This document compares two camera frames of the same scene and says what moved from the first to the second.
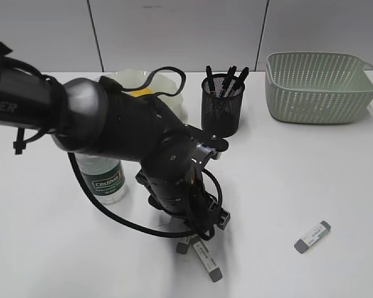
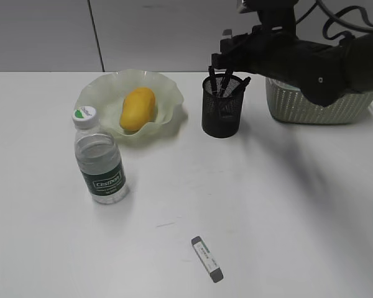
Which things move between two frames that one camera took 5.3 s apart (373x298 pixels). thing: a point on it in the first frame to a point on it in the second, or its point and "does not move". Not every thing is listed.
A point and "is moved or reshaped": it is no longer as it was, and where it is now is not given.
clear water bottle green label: (105, 176) does not move
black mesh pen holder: (222, 96) does not move
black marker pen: (241, 79) is moved or reshaped
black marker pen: (209, 77) is moved or reshaped
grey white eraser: (207, 259) does not move
